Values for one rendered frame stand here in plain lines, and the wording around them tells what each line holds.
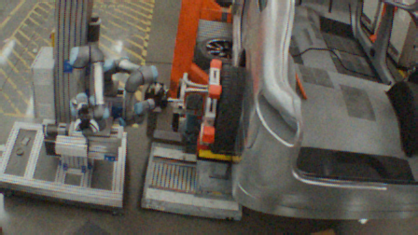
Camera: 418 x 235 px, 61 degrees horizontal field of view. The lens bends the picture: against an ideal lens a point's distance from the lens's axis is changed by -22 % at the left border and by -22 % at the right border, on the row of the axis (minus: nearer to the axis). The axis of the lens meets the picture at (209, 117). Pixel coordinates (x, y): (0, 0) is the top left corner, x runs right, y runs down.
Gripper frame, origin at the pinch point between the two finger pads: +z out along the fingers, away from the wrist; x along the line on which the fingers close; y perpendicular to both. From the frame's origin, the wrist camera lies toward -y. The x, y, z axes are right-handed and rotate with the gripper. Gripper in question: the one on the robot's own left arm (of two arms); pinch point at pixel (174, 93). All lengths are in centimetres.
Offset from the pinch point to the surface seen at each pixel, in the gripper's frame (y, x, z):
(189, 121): 18.3, 15.2, 6.9
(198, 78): 6.2, -15.8, 36.1
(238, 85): -35, 46, 15
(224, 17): 31, -143, 179
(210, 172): 57, 40, 16
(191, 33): -37, -24, 26
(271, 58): -88, 87, -12
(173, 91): 21.3, -25.7, 19.7
